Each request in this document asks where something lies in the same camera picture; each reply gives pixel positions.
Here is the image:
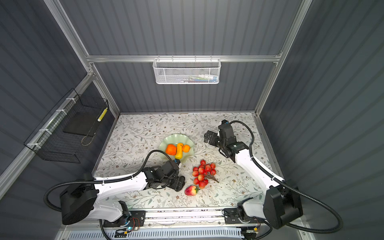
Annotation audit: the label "red fake peach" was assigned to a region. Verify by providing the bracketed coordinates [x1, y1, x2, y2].
[185, 185, 200, 196]

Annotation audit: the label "red fake lychee bunch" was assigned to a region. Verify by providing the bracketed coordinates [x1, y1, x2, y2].
[192, 160, 219, 189]

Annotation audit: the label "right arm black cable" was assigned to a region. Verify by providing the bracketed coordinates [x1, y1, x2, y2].
[229, 120, 344, 235]

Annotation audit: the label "small orange fake tangerine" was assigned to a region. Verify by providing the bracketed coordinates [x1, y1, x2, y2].
[182, 145, 191, 153]

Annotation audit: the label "black wire basket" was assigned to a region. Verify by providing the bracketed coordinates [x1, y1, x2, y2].
[24, 91, 109, 164]

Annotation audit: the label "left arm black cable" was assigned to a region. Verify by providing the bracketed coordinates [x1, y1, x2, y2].
[43, 149, 173, 213]

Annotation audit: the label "yellow fake mango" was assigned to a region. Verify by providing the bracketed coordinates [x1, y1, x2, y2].
[175, 143, 184, 160]

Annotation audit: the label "aluminium front rail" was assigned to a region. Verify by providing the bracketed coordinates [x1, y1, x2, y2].
[62, 205, 305, 229]

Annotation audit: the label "tubes in white basket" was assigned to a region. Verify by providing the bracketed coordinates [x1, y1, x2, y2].
[180, 74, 219, 84]

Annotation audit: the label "black pad in basket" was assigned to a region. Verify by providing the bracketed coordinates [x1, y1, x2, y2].
[63, 112, 101, 137]

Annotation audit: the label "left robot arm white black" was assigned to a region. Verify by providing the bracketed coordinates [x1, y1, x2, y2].
[60, 159, 185, 227]

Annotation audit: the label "large orange fake fruit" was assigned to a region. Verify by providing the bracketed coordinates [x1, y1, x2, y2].
[165, 144, 177, 156]

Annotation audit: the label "yellow marker in basket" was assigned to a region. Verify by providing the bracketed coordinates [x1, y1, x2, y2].
[97, 108, 108, 122]

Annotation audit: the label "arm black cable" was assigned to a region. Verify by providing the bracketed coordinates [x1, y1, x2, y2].
[43, 149, 173, 213]
[229, 120, 344, 235]

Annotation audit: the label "white wire mesh basket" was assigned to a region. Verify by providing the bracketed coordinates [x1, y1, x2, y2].
[153, 60, 222, 85]

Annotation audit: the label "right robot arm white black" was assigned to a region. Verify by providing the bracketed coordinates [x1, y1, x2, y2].
[204, 120, 303, 229]

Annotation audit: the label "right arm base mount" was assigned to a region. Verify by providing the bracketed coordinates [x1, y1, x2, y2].
[222, 208, 265, 225]

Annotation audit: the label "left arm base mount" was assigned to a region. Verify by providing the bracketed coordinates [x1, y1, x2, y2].
[103, 211, 147, 228]

